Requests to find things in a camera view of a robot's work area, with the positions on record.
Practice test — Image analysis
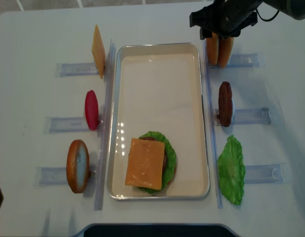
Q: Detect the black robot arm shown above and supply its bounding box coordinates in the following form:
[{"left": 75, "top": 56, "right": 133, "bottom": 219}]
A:
[{"left": 189, "top": 0, "right": 305, "bottom": 40}]

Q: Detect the dark base bottom edge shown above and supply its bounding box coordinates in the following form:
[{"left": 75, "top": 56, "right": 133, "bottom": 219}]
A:
[{"left": 76, "top": 224, "right": 238, "bottom": 237}]

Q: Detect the right clear long rail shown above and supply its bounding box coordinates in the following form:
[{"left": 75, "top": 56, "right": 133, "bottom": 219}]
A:
[{"left": 202, "top": 40, "right": 224, "bottom": 209}]

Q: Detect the clear holder under left bun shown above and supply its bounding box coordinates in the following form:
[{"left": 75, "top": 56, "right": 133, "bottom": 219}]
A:
[{"left": 35, "top": 166, "right": 97, "bottom": 187}]

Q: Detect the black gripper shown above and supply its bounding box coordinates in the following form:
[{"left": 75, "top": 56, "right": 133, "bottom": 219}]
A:
[{"left": 189, "top": 0, "right": 258, "bottom": 40}]

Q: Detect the clear holder under buns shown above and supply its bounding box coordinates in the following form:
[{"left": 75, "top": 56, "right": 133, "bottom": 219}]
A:
[{"left": 208, "top": 52, "right": 264, "bottom": 70}]

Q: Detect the black cable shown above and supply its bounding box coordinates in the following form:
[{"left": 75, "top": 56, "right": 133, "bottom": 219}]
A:
[{"left": 255, "top": 7, "right": 280, "bottom": 22}]

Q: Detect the metal baking tray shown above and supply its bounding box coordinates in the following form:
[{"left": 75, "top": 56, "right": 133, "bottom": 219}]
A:
[{"left": 107, "top": 43, "right": 210, "bottom": 200}]

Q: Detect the clear holder under tomato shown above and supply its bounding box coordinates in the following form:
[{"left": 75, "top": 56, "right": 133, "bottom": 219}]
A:
[{"left": 43, "top": 117, "right": 91, "bottom": 134}]

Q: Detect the cheese slice on burger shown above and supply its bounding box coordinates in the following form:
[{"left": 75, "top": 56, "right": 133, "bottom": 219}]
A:
[{"left": 125, "top": 138, "right": 165, "bottom": 190}]

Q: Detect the left clear long rail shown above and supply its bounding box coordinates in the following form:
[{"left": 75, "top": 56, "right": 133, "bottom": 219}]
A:
[{"left": 95, "top": 41, "right": 116, "bottom": 211}]

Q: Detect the clear holder under lettuce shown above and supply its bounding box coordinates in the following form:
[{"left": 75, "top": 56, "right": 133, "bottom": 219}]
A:
[{"left": 244, "top": 163, "right": 291, "bottom": 184}]

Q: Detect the bun top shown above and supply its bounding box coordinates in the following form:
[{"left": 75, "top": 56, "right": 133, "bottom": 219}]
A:
[{"left": 206, "top": 33, "right": 219, "bottom": 65}]

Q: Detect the lettuce leaf on burger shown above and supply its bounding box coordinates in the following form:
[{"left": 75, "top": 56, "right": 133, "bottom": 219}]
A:
[{"left": 138, "top": 131, "right": 177, "bottom": 195}]

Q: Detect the standing brown meat patty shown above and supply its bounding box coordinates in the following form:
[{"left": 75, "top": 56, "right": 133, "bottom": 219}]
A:
[{"left": 219, "top": 81, "right": 233, "bottom": 127}]

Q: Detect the clear long rail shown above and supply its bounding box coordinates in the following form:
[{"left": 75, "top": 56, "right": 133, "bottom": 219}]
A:
[
  {"left": 95, "top": 41, "right": 116, "bottom": 211},
  {"left": 202, "top": 40, "right": 224, "bottom": 209}
]

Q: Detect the bun half right of pair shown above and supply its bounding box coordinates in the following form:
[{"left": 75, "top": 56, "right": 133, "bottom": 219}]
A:
[{"left": 217, "top": 37, "right": 233, "bottom": 68}]

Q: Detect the standing bun bottom left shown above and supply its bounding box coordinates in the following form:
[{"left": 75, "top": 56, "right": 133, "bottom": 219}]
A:
[{"left": 66, "top": 140, "right": 89, "bottom": 194}]

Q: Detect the standing green lettuce leaf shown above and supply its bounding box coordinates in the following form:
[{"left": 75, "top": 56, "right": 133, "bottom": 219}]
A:
[{"left": 218, "top": 135, "right": 246, "bottom": 205}]

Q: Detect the standing cheese slice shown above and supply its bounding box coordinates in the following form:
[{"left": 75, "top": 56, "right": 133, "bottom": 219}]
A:
[{"left": 91, "top": 25, "right": 106, "bottom": 79}]

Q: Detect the red tomato slice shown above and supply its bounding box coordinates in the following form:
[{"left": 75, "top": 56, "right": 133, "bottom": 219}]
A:
[{"left": 84, "top": 90, "right": 99, "bottom": 130}]

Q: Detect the clear holder under patty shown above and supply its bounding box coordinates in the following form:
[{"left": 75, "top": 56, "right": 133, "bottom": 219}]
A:
[{"left": 215, "top": 106, "right": 276, "bottom": 125}]

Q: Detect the clear holder under cheese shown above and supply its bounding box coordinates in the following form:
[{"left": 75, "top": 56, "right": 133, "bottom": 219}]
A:
[{"left": 55, "top": 63, "right": 99, "bottom": 78}]

